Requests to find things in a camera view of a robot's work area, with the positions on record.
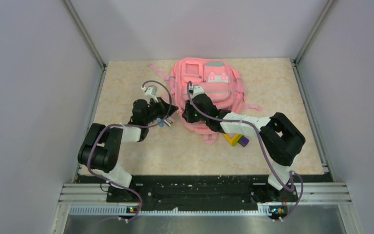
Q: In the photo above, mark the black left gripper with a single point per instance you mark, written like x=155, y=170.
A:
x=162, y=105

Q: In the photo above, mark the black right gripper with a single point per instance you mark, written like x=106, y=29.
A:
x=188, y=114

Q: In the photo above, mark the pink student backpack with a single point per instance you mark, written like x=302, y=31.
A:
x=220, y=82

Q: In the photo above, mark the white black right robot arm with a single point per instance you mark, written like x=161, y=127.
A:
x=279, y=139

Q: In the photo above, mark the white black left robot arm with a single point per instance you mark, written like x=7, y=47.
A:
x=101, y=146

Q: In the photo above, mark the light blue eraser stick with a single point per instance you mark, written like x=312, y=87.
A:
x=159, y=122

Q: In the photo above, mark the white mini stapler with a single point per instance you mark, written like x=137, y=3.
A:
x=167, y=122

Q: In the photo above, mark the yellow green block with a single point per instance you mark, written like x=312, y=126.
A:
x=232, y=139

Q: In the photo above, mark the purple small block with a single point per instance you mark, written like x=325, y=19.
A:
x=243, y=141

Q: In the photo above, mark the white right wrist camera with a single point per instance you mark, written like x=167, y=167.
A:
x=194, y=90

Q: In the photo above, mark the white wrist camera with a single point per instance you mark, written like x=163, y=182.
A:
x=194, y=90
x=150, y=92

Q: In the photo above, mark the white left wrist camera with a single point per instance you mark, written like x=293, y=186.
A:
x=150, y=92

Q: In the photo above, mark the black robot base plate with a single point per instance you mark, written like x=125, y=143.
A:
x=201, y=192

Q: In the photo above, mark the left aluminium corner post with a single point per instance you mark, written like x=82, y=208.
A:
x=83, y=32

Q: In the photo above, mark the aluminium corner post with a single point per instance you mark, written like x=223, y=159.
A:
x=83, y=32
x=314, y=30

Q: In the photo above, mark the right aluminium corner post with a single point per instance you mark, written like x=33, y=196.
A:
x=314, y=30

